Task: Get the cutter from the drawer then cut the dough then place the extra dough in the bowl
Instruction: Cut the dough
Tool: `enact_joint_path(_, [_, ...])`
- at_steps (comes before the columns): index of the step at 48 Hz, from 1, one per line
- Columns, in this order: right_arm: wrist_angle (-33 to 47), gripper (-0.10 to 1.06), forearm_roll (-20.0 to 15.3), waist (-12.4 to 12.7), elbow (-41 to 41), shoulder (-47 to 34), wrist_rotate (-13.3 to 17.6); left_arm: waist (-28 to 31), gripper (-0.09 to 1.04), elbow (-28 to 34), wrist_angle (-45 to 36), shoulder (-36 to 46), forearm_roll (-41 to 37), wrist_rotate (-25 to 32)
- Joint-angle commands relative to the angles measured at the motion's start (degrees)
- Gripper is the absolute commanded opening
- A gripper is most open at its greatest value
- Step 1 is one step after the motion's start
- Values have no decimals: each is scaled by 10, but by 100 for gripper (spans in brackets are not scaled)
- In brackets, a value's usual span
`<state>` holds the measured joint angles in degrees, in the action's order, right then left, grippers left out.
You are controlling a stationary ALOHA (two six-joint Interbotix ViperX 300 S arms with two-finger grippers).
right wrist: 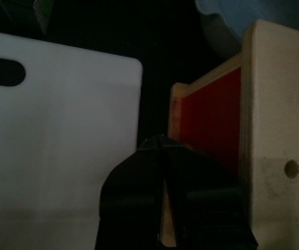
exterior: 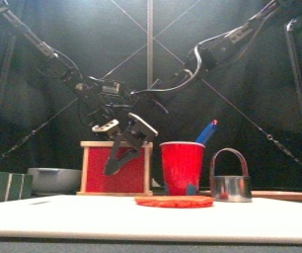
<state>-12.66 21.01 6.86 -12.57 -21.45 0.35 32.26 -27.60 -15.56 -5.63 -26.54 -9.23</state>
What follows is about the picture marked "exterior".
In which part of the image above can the blue red-tipped utensil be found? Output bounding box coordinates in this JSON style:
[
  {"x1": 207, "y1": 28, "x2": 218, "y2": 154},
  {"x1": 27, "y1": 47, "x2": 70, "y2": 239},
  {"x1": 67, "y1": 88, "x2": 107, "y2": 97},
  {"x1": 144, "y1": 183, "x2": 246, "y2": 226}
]
[{"x1": 195, "y1": 119, "x2": 221, "y2": 146}]

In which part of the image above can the orange dough disc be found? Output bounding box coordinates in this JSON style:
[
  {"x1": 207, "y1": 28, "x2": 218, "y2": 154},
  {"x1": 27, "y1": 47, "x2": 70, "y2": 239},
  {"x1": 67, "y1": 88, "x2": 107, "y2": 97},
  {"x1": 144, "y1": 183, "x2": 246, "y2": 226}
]
[{"x1": 134, "y1": 195, "x2": 217, "y2": 210}]

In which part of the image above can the vertical metal frame pole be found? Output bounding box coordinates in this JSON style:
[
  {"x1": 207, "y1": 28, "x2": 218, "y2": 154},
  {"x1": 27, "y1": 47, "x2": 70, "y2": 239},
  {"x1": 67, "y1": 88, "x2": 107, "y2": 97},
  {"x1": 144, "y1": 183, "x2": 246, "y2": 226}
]
[{"x1": 147, "y1": 0, "x2": 155, "y2": 89}]

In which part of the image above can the red wooden drawer box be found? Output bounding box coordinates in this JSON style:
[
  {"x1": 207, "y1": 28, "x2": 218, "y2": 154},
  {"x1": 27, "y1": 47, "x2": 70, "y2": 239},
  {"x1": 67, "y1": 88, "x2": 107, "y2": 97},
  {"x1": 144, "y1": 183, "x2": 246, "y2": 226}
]
[{"x1": 78, "y1": 140, "x2": 155, "y2": 197}]

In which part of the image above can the white cutting board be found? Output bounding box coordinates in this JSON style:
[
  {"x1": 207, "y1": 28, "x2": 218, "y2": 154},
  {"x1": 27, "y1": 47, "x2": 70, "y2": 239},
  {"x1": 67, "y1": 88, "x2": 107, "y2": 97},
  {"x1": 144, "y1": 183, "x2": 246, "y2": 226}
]
[{"x1": 0, "y1": 194, "x2": 302, "y2": 245}]

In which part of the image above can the green white-striped block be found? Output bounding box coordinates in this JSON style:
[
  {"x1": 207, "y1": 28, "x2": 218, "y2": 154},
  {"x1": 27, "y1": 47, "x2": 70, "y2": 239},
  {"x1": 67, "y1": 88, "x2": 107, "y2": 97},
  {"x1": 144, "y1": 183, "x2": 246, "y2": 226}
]
[{"x1": 0, "y1": 170, "x2": 35, "y2": 206}]

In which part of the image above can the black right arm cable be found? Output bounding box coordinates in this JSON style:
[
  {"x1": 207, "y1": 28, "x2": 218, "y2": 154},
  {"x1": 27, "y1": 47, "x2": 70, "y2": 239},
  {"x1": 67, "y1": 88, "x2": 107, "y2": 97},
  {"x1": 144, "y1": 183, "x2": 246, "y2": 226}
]
[{"x1": 132, "y1": 43, "x2": 205, "y2": 115}]

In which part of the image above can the pale grey bowl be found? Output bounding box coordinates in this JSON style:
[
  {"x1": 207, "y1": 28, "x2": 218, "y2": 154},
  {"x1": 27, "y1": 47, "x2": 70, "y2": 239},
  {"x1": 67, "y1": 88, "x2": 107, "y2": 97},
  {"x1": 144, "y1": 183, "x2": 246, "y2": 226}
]
[{"x1": 27, "y1": 167, "x2": 84, "y2": 196}]

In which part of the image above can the tan wooden board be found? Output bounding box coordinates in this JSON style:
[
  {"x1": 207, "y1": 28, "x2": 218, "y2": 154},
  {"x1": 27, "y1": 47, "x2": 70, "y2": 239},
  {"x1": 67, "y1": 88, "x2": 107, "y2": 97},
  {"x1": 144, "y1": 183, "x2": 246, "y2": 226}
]
[{"x1": 198, "y1": 189, "x2": 302, "y2": 203}]

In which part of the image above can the black bent metal bar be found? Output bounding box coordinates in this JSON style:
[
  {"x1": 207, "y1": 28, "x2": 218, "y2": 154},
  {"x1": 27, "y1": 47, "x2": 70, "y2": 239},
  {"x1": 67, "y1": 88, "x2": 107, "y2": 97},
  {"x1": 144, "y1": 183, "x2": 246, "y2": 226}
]
[{"x1": 283, "y1": 18, "x2": 302, "y2": 156}]

